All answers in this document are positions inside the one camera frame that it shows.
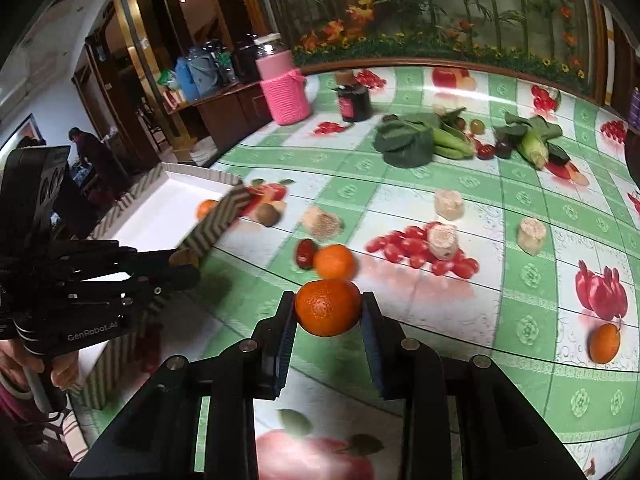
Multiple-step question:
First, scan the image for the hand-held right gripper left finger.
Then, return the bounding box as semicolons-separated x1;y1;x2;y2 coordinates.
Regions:
70;291;297;480

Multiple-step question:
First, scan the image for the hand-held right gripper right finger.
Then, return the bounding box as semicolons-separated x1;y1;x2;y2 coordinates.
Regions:
361;291;576;480

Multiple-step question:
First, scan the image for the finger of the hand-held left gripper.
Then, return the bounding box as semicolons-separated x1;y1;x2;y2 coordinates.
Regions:
47;282;167;312
47;245;202;289

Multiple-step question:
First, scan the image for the brown round fruit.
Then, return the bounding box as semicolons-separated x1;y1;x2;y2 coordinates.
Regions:
169;248;200;269
256;201;282;227

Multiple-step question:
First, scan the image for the striped white box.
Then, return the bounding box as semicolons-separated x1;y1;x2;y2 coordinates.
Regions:
75;162;252;411

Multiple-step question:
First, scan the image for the red date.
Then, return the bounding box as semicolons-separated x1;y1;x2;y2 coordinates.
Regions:
296;238;317;271

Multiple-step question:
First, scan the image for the pale round cake piece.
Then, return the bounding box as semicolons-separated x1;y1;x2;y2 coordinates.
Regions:
517;218;546;254
433;188;464;221
427;223;459;261

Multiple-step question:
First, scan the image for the brown grainy round cake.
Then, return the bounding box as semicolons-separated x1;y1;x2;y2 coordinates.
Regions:
302;207;344;240

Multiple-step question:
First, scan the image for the person's left hand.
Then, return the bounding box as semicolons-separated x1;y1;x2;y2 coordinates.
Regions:
0;345;81;396

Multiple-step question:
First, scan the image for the fruit print green tablecloth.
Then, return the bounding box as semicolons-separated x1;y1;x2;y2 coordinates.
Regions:
75;67;640;480

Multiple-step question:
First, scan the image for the wooden counter cabinet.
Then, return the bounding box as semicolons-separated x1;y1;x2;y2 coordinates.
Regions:
167;79;275;157

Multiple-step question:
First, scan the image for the blue thermos jug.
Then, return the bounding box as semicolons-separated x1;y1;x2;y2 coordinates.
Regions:
174;57;200;102

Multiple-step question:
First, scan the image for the grey-blue kettle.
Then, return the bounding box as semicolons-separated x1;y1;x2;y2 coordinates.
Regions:
188;45;222;97

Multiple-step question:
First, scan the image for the large green bok choy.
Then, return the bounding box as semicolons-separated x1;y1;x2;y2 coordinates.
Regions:
374;107;476;168

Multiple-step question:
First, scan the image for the pink knit-sleeved bottle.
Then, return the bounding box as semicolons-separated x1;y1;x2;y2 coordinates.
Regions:
254;32;312;126

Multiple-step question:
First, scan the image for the black pot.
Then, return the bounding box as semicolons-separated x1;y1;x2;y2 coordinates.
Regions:
232;34;262;84

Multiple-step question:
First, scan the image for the dark jar with cork lid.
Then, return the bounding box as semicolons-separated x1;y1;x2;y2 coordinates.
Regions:
335;72;372;123

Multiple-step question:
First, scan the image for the corn cob with husk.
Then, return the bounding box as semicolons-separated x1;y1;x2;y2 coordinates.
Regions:
516;132;549;170

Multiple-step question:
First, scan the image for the small green bok choy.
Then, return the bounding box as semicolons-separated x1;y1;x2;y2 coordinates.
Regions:
494;112;571;166

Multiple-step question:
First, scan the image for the bamboo and flower wall picture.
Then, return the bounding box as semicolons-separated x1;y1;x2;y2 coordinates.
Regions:
250;0;603;96

